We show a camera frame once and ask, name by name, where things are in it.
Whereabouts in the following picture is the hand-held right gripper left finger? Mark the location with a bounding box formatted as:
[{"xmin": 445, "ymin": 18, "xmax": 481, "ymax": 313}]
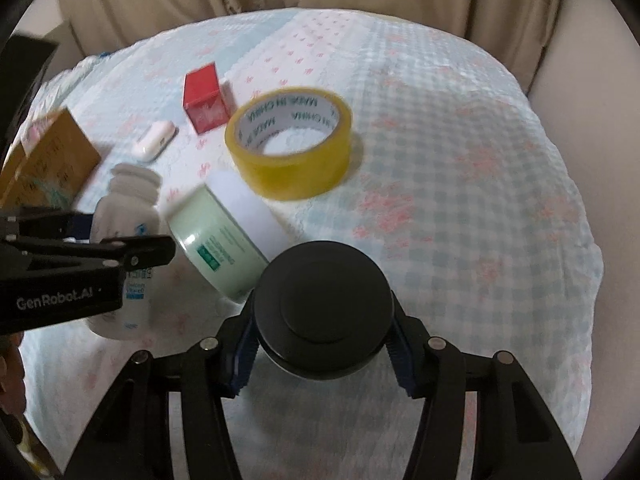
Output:
[{"xmin": 64, "ymin": 294, "xmax": 262, "ymax": 480}]

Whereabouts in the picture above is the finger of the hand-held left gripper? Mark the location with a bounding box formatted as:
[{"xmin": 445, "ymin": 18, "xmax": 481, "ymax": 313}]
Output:
[
  {"xmin": 0, "ymin": 234, "xmax": 177, "ymax": 273},
  {"xmin": 0, "ymin": 209, "xmax": 97, "ymax": 246}
]

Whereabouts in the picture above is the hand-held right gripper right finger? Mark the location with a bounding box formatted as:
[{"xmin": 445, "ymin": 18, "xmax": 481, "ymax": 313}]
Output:
[{"xmin": 382, "ymin": 294, "xmax": 583, "ymax": 480}]

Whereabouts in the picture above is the black round jar lid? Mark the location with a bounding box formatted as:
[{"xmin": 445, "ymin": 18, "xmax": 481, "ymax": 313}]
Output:
[{"xmin": 252, "ymin": 241, "xmax": 397, "ymax": 381}]

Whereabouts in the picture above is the person's left hand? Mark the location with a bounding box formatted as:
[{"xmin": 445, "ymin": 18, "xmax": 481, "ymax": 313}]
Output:
[{"xmin": 0, "ymin": 332, "xmax": 27, "ymax": 417}]

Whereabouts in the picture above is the white plastic bottle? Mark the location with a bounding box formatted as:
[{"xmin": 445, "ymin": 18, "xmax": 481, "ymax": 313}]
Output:
[{"xmin": 88, "ymin": 162, "xmax": 162, "ymax": 342}]

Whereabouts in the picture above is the brown cardboard box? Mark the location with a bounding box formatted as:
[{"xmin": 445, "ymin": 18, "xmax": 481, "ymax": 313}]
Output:
[{"xmin": 0, "ymin": 107, "xmax": 103, "ymax": 209}]

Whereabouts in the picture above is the pale green cream jar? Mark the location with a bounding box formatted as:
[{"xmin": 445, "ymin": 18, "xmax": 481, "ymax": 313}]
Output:
[{"xmin": 166, "ymin": 170, "xmax": 293, "ymax": 305}]

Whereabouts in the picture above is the white earbuds case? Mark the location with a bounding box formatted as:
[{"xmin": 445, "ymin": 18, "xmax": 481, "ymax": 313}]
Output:
[{"xmin": 132, "ymin": 121, "xmax": 177, "ymax": 162}]

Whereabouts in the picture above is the red small box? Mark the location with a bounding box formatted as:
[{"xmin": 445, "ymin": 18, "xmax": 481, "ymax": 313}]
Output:
[{"xmin": 182, "ymin": 61, "xmax": 235, "ymax": 135}]

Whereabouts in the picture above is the checked floral blanket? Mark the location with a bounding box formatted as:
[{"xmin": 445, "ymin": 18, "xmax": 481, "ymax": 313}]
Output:
[{"xmin": 20, "ymin": 7, "xmax": 604, "ymax": 480}]

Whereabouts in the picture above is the yellow tape roll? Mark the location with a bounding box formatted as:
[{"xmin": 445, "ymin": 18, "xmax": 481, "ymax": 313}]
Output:
[{"xmin": 224, "ymin": 87, "xmax": 353, "ymax": 202}]

